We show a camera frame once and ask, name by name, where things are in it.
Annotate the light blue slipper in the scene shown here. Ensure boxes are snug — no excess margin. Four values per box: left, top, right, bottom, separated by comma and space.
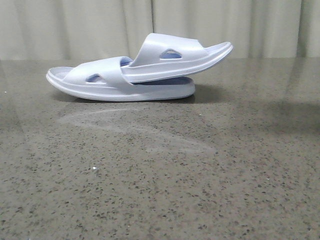
121, 33, 233, 83
46, 56, 196, 102

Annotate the beige curtain backdrop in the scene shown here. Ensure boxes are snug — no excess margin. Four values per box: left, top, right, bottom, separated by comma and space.
0, 0, 320, 60

